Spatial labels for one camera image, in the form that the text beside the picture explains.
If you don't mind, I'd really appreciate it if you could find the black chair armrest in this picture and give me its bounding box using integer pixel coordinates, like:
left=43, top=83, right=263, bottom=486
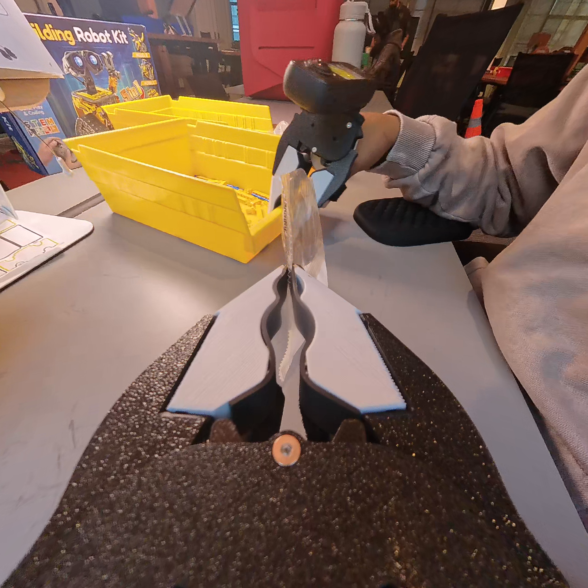
left=354, top=198, right=476, bottom=247

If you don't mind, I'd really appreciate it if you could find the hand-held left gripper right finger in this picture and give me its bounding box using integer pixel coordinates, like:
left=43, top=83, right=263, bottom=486
left=292, top=266, right=407, bottom=432

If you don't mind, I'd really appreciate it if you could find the pile of yellow building parts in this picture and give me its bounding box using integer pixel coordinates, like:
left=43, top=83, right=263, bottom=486
left=195, top=174, right=272, bottom=228

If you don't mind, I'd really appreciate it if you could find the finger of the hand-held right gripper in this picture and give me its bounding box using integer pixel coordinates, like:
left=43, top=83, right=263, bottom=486
left=311, top=166, right=341, bottom=206
left=268, top=145, right=301, bottom=211

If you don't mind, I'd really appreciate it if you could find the blue robot kit box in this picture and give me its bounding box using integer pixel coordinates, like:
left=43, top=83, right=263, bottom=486
left=7, top=14, right=162, bottom=176

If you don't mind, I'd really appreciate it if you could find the orange traffic cone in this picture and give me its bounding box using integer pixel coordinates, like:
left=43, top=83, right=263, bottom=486
left=465, top=99, right=484, bottom=139

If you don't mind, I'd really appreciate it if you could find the pile of yellow blue parts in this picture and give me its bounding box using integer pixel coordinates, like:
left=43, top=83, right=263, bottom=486
left=227, top=184, right=271, bottom=203

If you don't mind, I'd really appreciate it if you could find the black office chair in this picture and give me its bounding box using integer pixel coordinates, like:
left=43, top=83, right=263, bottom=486
left=395, top=4, right=524, bottom=120

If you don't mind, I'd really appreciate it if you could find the person's right hand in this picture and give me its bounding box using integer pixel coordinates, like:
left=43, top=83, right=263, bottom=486
left=356, top=112, right=400, bottom=173

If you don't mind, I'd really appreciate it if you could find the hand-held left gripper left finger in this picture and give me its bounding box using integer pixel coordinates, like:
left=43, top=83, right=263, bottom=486
left=166, top=266, right=291, bottom=432

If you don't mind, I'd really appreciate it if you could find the white sticker sheet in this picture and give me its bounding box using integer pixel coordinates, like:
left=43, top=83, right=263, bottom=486
left=0, top=209, right=95, bottom=291

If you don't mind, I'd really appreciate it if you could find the red tote bag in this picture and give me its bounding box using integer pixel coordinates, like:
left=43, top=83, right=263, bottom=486
left=237, top=0, right=345, bottom=99

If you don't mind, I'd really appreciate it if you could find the person's right forearm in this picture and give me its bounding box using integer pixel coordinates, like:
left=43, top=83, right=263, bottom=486
left=383, top=73, right=588, bottom=239

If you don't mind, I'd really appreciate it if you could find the clear plastic bag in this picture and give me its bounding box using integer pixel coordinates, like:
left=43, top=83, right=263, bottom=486
left=275, top=168, right=329, bottom=389

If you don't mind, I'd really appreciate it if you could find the grey desk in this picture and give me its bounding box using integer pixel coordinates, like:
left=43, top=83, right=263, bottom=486
left=0, top=94, right=588, bottom=588

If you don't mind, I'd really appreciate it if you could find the instruction manual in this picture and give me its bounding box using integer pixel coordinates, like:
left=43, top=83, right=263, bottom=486
left=0, top=0, right=65, bottom=81

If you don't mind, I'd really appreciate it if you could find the white water bottle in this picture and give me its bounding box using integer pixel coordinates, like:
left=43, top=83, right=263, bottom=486
left=332, top=1, right=370, bottom=69

